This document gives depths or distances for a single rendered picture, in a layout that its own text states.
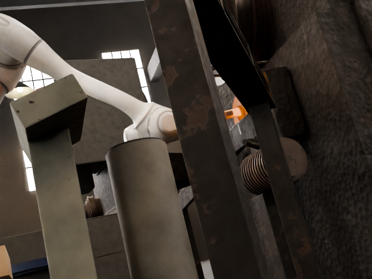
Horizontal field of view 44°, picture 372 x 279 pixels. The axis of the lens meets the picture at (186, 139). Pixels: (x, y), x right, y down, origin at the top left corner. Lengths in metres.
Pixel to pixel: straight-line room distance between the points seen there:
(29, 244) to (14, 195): 7.93
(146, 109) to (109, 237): 2.57
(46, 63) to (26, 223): 10.13
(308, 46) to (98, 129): 3.08
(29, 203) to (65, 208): 10.90
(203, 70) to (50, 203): 0.37
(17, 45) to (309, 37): 0.91
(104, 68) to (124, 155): 3.75
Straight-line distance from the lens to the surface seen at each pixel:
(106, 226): 3.90
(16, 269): 2.16
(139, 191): 0.83
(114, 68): 4.60
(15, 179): 11.81
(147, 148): 0.84
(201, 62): 0.53
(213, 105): 0.51
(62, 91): 0.76
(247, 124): 1.64
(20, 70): 1.71
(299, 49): 1.50
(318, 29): 1.42
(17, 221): 11.63
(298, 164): 1.25
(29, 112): 0.74
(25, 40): 1.57
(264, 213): 1.32
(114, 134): 4.33
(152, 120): 1.38
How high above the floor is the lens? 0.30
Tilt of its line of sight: 13 degrees up
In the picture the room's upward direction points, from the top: 14 degrees counter-clockwise
